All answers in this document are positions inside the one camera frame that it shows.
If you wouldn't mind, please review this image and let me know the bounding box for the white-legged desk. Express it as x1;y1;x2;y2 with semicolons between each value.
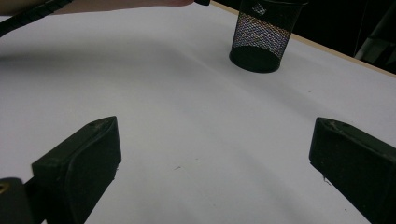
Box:
354;4;396;67

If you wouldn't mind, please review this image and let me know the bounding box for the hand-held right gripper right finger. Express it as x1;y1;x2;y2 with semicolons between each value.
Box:
308;116;396;224

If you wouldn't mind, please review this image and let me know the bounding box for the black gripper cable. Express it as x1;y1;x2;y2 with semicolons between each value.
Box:
0;0;75;38

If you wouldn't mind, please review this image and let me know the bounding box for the black mesh pen cup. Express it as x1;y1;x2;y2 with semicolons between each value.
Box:
228;0;310;75

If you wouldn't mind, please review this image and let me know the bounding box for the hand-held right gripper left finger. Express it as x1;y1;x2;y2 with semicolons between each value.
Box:
30;115;122;224

